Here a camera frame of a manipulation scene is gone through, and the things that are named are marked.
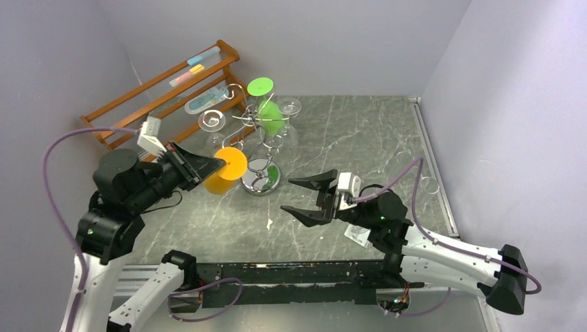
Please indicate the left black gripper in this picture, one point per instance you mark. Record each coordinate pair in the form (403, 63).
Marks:
(193, 167)

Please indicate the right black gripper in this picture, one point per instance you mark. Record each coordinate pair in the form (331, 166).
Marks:
(327, 201)

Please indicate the orange plastic wine glass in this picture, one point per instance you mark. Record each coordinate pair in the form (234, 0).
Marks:
(235, 167)

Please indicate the clear wine glass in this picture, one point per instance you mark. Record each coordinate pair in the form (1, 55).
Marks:
(212, 122)
(290, 107)

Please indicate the green plastic wine glass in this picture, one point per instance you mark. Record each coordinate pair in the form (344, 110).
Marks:
(265, 108)

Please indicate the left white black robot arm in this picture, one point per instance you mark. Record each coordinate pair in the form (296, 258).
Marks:
(127, 187)

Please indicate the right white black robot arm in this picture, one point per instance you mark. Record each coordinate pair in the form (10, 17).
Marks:
(412, 253)

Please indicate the chrome wine glass rack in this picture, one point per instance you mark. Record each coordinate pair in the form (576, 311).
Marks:
(263, 175)

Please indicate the wooden shelf rack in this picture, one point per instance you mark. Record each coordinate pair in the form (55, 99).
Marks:
(158, 98)

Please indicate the white packaged ruler card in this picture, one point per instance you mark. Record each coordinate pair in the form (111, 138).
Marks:
(357, 234)

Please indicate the blue white packaged item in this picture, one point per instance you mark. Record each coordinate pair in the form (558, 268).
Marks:
(206, 100)

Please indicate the pink yellow marker pen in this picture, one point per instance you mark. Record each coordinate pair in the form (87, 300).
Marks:
(193, 71)

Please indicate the blue marker pen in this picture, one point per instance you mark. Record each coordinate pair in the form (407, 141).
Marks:
(197, 59)

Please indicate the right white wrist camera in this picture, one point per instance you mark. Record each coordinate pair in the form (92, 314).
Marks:
(347, 190)

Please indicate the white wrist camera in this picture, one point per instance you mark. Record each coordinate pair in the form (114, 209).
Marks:
(347, 190)
(151, 148)

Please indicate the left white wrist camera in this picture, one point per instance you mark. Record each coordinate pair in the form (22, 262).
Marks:
(151, 148)

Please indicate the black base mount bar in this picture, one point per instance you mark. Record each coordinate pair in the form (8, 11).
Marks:
(221, 284)

